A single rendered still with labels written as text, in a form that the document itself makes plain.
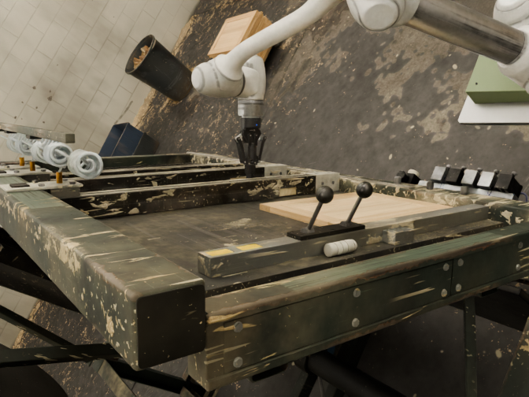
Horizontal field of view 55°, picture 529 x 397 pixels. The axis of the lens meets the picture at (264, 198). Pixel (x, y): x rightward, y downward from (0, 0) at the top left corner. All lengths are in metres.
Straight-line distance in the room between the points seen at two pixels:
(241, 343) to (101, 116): 6.01
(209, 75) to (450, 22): 0.71
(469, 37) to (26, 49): 5.49
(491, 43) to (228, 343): 1.16
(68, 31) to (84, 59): 0.35
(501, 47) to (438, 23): 0.22
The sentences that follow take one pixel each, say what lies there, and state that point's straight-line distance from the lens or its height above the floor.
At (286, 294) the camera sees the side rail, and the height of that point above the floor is 1.73.
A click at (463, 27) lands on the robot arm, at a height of 1.29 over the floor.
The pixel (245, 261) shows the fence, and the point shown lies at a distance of 1.00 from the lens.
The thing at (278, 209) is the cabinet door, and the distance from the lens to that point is 1.53.
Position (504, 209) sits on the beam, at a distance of 1.61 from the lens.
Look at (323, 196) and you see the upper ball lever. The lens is 1.04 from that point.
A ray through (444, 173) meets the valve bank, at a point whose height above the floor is 0.76.
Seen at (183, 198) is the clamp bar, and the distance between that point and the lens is 1.61.
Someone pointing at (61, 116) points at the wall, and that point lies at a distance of 6.49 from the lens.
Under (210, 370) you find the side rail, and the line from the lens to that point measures 0.72.
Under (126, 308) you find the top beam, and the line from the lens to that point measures 0.64.
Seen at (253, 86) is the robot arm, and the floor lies 1.43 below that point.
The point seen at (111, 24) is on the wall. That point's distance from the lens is 6.80.
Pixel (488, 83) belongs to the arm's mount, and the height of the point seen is 0.83.
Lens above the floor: 2.24
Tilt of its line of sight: 36 degrees down
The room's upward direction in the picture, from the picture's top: 57 degrees counter-clockwise
